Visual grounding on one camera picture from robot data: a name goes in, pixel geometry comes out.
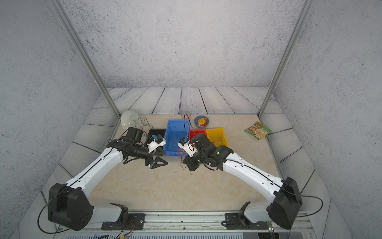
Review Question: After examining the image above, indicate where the red storage bin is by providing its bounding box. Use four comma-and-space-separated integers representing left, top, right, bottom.
189, 129, 207, 140

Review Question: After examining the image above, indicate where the green food packet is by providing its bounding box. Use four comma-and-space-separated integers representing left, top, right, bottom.
244, 121, 271, 140

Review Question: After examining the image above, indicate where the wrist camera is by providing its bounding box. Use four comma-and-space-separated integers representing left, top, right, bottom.
148, 135, 166, 153
178, 137, 198, 157

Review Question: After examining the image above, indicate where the right aluminium frame post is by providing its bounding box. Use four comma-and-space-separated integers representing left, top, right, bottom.
258, 0, 314, 119

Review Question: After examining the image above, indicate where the aluminium frame post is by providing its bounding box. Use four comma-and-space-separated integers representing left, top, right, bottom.
258, 0, 314, 119
48, 0, 121, 119

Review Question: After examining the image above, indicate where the black storage bin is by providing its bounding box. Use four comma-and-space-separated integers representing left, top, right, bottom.
145, 128, 166, 147

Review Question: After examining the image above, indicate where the pink plastic cup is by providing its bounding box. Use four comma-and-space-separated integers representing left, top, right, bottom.
181, 111, 191, 120

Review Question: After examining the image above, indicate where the red yellow snack packet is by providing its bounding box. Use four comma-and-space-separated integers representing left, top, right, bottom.
197, 117, 209, 127

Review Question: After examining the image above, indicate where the blue bowl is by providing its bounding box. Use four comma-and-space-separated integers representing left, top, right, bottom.
194, 116, 210, 128

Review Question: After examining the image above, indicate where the left aluminium frame post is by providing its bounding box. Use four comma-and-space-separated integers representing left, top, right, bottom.
48, 0, 121, 119

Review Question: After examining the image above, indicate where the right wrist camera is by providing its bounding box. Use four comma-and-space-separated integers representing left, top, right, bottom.
178, 137, 198, 157

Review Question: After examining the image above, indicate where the aluminium front rail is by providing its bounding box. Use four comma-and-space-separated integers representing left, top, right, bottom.
54, 210, 316, 239

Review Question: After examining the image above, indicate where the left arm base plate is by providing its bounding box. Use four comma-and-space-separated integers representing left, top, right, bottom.
101, 213, 146, 231

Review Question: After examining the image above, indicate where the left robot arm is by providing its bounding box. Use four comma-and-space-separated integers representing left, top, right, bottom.
42, 127, 168, 231

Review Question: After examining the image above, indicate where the white plate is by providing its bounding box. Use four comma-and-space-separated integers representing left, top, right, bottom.
120, 110, 141, 130

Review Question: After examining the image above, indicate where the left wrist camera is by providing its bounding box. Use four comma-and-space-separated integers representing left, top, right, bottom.
148, 135, 166, 153

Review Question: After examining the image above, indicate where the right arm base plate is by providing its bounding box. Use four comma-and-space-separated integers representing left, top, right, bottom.
221, 213, 269, 230

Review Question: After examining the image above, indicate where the blue storage bin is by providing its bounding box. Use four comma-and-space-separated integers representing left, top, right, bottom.
163, 119, 190, 156

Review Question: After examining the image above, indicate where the yellow storage bin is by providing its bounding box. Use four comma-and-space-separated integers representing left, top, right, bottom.
206, 128, 229, 147

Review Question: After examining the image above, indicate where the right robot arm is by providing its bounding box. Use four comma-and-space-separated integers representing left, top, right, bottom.
178, 133, 304, 230

